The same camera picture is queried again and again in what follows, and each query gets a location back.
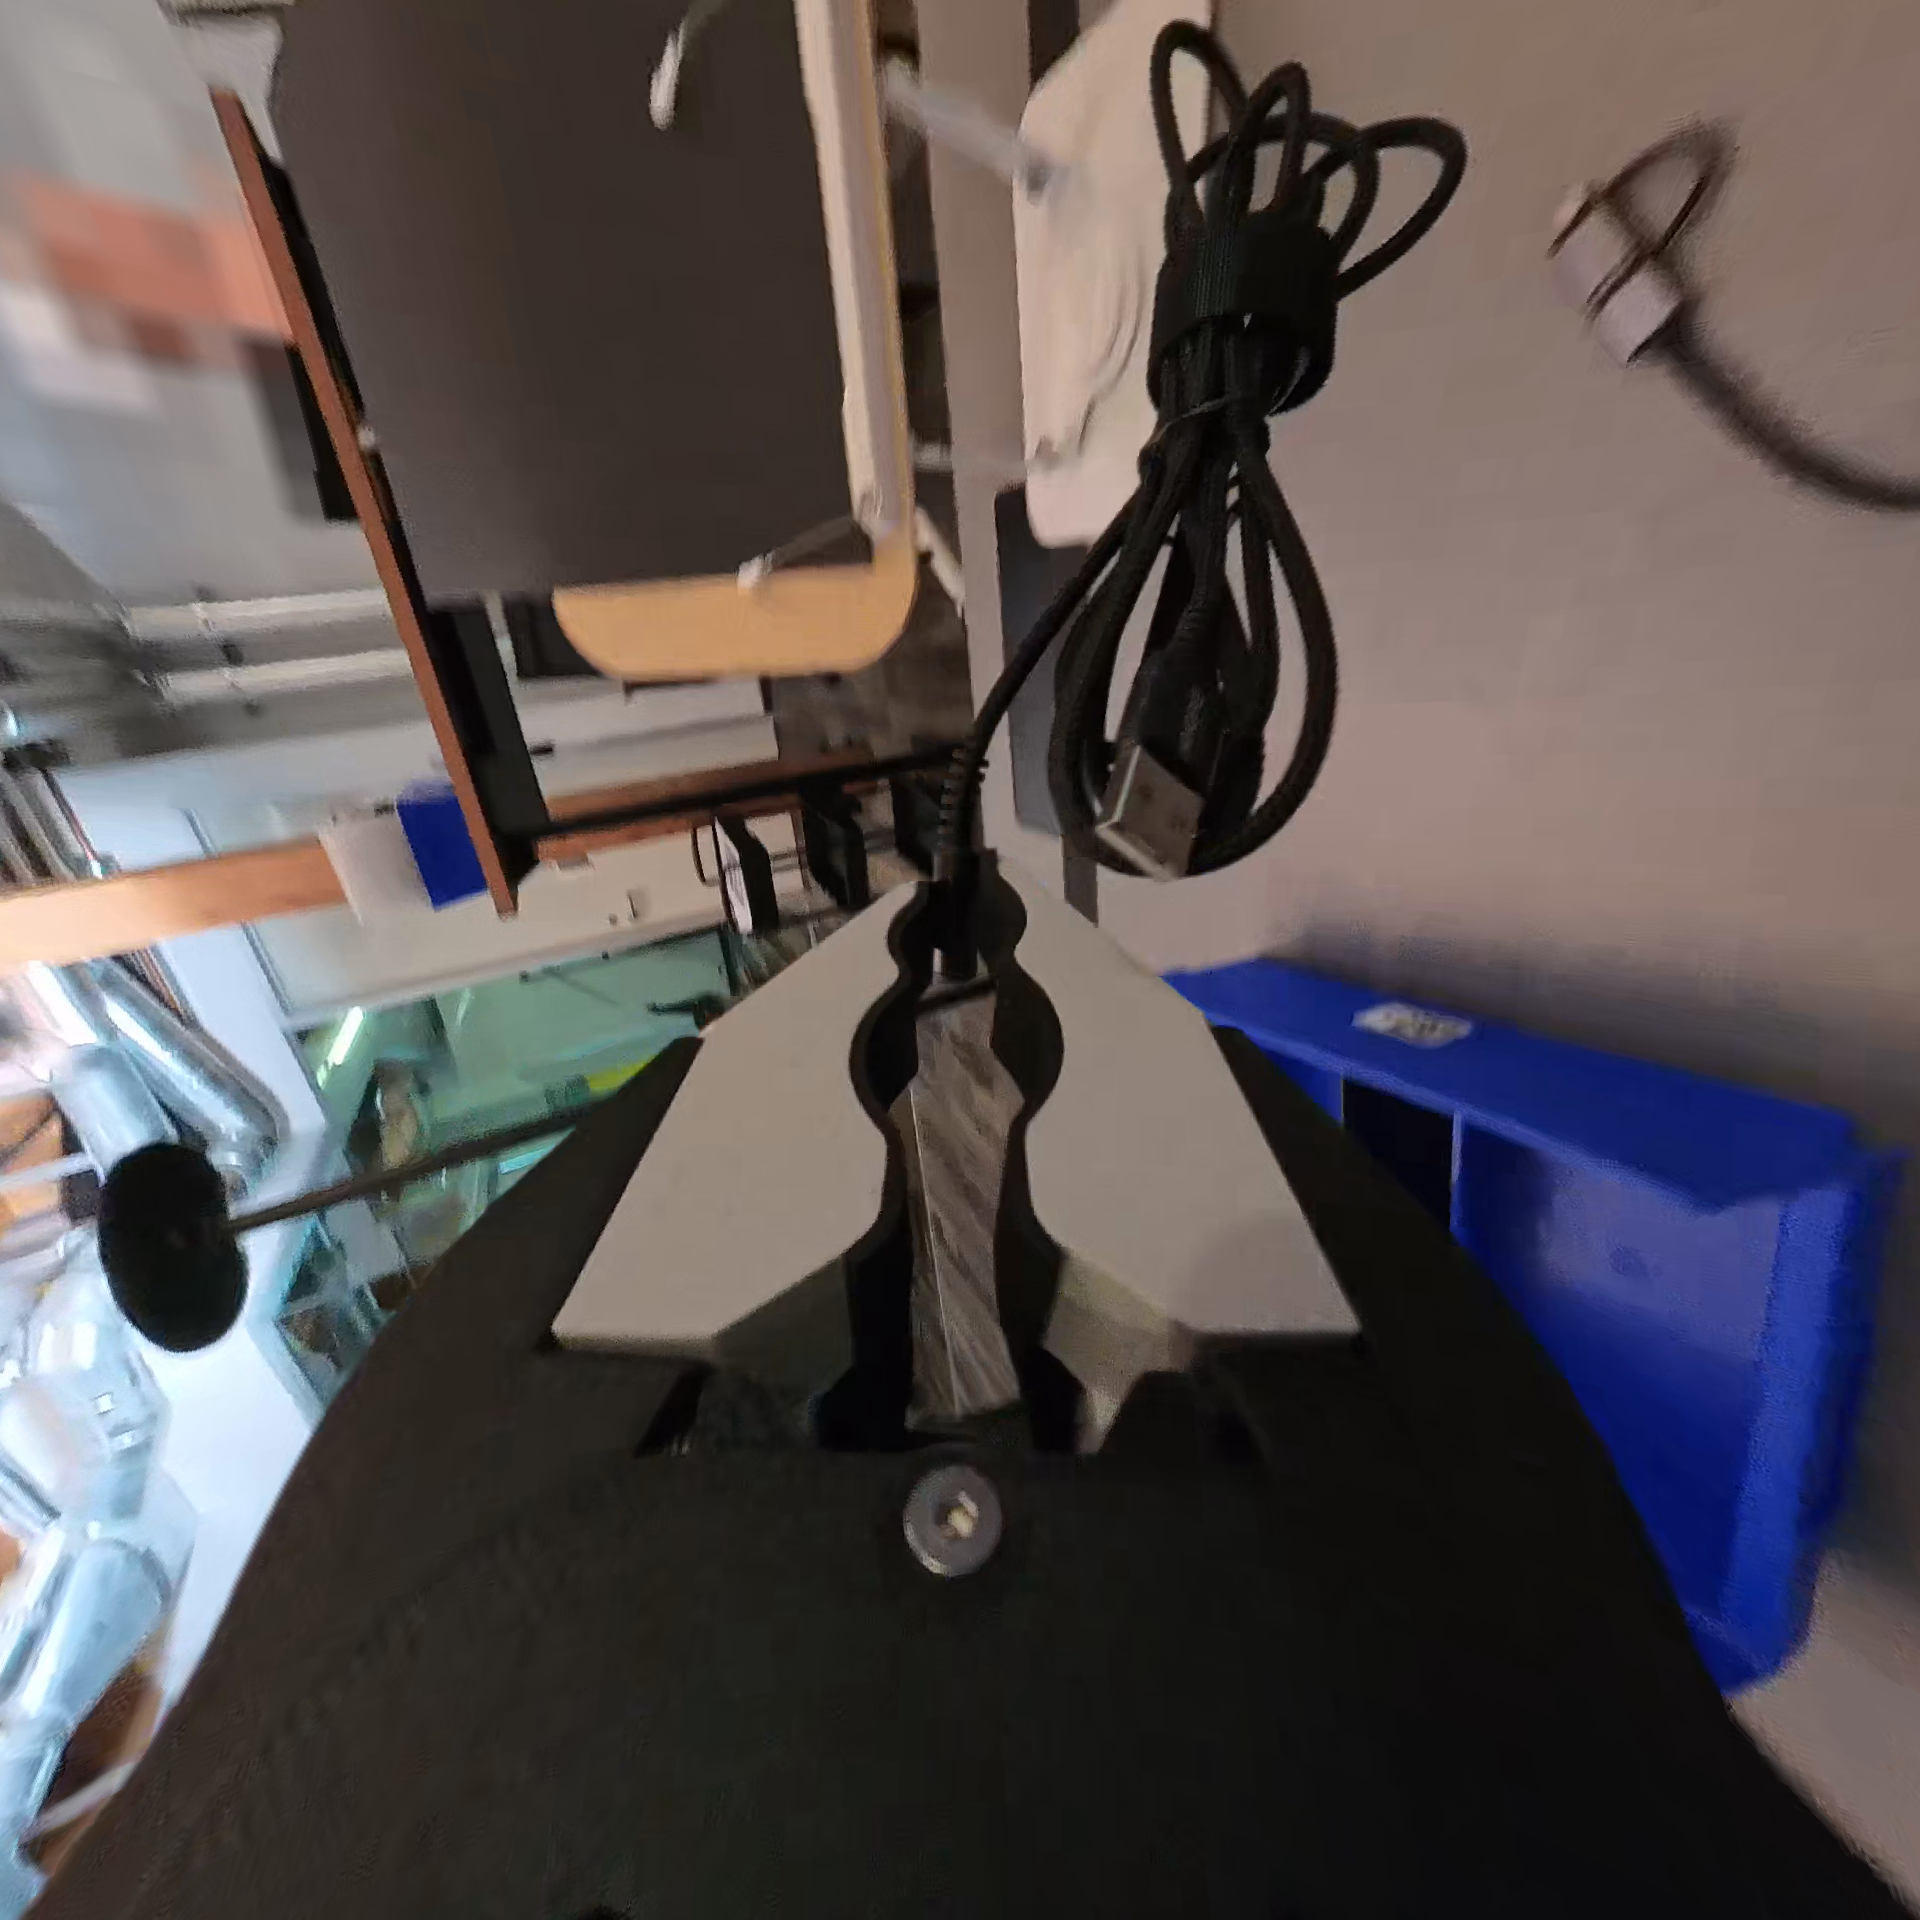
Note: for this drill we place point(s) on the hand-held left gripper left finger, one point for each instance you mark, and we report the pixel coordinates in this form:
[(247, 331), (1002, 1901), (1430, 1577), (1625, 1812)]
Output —
[(735, 1184)]

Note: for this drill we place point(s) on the black metal cart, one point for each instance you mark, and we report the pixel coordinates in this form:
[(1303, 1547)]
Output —
[(781, 863)]

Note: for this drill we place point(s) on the silver ceiling duct pipes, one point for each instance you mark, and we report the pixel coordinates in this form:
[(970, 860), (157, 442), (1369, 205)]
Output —
[(165, 1050)]

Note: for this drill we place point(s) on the white tablet stand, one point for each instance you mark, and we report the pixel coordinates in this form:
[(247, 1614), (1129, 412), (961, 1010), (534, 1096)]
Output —
[(1088, 300)]

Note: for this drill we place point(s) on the blue plastic bin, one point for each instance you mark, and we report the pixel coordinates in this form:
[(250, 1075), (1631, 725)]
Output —
[(1651, 1275), (435, 849)]

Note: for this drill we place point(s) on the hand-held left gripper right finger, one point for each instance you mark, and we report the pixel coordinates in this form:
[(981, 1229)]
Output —
[(1185, 1200)]

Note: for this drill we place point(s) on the wooden desk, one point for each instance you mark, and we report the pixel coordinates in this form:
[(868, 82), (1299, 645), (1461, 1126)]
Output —
[(360, 494)]

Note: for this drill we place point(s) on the wooden board with dark panel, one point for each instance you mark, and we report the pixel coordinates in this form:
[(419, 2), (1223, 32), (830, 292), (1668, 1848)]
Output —
[(601, 300)]

